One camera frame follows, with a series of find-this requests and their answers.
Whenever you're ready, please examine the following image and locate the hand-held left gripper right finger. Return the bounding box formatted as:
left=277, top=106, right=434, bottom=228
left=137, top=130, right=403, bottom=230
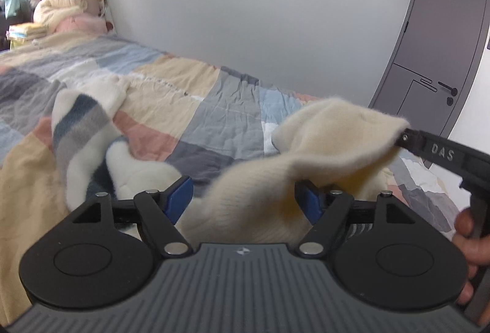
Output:
left=295, top=180, right=417, bottom=258

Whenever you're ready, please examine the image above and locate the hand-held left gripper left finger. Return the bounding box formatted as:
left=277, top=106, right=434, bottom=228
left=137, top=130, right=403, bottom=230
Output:
left=71, top=176, right=194, bottom=258

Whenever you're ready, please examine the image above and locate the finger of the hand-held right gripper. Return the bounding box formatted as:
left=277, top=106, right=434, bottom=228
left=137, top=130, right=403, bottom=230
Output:
left=395, top=129, right=466, bottom=176

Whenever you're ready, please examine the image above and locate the person's right hand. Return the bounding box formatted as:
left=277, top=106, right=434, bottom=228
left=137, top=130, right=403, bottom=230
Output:
left=452, top=207, right=490, bottom=306

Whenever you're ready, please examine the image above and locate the patchwork quilt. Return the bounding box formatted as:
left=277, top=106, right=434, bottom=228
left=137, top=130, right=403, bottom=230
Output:
left=0, top=32, right=465, bottom=323

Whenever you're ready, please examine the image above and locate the grey door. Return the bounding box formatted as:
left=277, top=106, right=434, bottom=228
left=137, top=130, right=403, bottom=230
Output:
left=368, top=0, right=490, bottom=142

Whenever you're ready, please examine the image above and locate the pink pillow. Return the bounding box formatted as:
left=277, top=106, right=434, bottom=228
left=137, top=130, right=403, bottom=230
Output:
left=57, top=14, right=107, bottom=35

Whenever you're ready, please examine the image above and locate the pile of pillows and blankets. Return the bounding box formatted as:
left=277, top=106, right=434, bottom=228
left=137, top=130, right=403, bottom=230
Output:
left=86, top=0, right=116, bottom=34

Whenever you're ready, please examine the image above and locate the cream blanket pile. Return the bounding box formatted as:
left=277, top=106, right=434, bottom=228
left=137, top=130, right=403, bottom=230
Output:
left=33, top=0, right=89, bottom=28

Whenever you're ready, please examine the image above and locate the stack of yellow folded cloths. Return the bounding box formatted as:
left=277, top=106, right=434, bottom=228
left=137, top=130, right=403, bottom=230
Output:
left=7, top=23, right=49, bottom=41

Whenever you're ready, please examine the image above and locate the black door handle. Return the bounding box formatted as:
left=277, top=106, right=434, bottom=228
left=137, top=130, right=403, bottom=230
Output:
left=438, top=81, right=459, bottom=97

